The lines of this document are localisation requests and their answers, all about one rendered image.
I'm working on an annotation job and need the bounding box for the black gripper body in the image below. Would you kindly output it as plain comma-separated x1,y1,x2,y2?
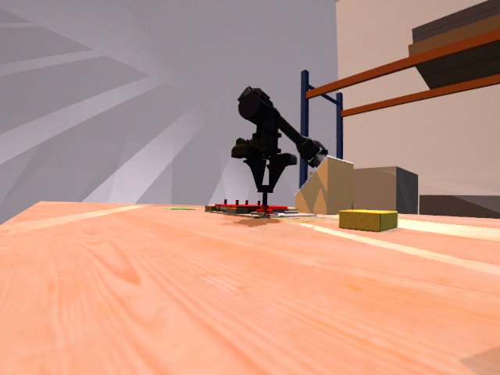
231,127,298,166

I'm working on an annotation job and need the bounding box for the black tyre with chrome wheel rim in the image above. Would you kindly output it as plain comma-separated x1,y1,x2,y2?
258,185,273,193

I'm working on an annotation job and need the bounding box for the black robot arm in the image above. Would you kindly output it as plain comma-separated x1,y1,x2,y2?
236,86,328,168

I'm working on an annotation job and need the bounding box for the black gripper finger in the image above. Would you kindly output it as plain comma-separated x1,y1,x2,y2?
243,159,266,189
266,163,288,188

